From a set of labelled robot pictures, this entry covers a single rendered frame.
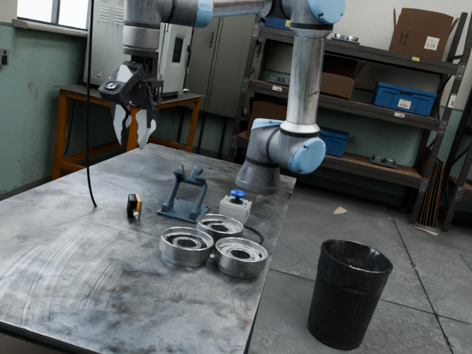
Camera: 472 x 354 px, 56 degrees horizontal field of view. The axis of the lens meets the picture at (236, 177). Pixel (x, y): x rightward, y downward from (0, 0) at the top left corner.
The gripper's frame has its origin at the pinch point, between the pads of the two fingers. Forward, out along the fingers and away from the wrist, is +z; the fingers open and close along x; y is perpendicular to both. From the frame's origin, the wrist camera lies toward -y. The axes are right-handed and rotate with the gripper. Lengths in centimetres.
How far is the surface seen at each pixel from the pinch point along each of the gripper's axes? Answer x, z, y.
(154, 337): -26.0, 16.9, -36.6
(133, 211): -3.3, 14.9, -2.5
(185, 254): -21.3, 14.8, -15.4
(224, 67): 100, 4, 364
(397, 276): -91, 113, 206
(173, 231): -15.5, 14.5, -7.8
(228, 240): -26.5, 15.0, -4.6
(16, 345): 10.3, 40.6, -23.3
